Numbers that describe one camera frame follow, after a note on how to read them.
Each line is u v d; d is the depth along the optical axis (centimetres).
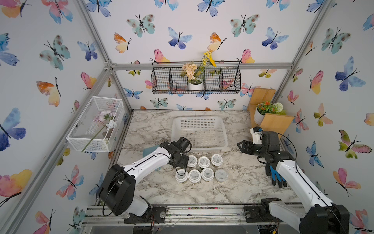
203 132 107
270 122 81
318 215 38
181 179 78
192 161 86
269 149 62
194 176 80
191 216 74
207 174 81
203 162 86
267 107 89
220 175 83
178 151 62
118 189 42
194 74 83
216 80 99
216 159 87
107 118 75
